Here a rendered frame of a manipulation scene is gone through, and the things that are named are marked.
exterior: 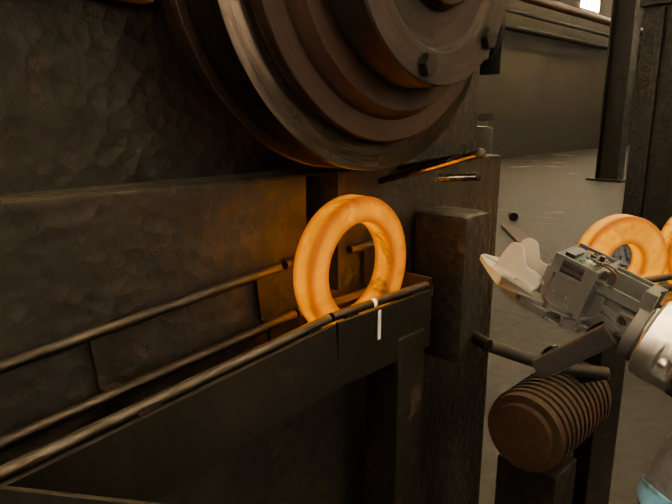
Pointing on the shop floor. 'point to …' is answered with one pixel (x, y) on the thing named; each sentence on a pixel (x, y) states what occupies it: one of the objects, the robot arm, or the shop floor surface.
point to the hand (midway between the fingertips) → (487, 265)
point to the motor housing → (543, 436)
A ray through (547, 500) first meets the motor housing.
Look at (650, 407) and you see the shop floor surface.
